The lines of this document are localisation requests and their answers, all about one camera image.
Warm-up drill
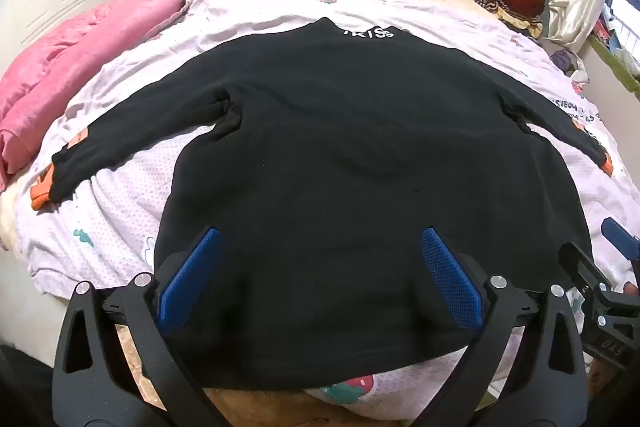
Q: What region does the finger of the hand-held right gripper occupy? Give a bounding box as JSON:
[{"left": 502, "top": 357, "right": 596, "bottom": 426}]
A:
[
  {"left": 557, "top": 241, "right": 618, "bottom": 308},
  {"left": 600, "top": 217, "right": 640, "bottom": 265}
]

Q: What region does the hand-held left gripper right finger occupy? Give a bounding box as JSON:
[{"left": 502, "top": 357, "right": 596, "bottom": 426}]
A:
[{"left": 420, "top": 227, "right": 593, "bottom": 427}]

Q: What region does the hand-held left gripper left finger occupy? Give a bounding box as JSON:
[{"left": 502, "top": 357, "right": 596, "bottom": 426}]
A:
[{"left": 52, "top": 227, "right": 223, "bottom": 427}]

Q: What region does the black sweater with orange cuffs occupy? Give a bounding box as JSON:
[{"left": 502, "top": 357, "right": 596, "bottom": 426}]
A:
[{"left": 30, "top": 17, "right": 616, "bottom": 393}]

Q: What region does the printed bag of clothes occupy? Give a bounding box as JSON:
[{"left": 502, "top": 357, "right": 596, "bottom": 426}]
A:
[{"left": 549, "top": 48, "right": 590, "bottom": 84}]

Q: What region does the pale purple strawberry print sheet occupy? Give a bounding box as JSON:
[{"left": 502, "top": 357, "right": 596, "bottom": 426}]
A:
[{"left": 15, "top": 0, "right": 640, "bottom": 418}]

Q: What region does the green windowsill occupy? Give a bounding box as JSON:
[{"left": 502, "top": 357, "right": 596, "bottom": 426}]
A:
[{"left": 587, "top": 32, "right": 640, "bottom": 94}]

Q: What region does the colourful cloth heap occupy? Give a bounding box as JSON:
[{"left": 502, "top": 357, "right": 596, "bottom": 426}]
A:
[{"left": 592, "top": 4, "right": 640, "bottom": 78}]

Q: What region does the pink fleece blanket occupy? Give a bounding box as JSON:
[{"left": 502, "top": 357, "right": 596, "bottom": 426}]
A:
[{"left": 0, "top": 0, "right": 353, "bottom": 188}]

